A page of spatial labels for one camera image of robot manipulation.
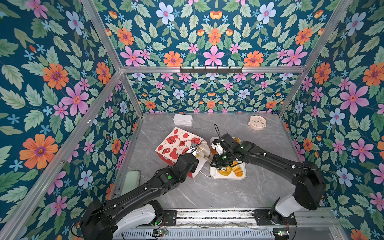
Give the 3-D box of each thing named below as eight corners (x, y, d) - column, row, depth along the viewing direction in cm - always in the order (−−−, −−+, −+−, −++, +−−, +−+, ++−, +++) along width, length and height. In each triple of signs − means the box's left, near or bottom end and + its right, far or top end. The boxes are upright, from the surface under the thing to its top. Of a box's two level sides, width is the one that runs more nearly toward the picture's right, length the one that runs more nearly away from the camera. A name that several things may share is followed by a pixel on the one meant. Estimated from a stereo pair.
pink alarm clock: (249, 130, 112) (250, 127, 109) (246, 118, 120) (247, 115, 117) (266, 130, 112) (268, 127, 109) (262, 118, 120) (264, 115, 117)
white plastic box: (173, 124, 115) (172, 120, 111) (175, 117, 120) (174, 113, 116) (191, 126, 114) (191, 122, 111) (192, 118, 119) (192, 115, 115)
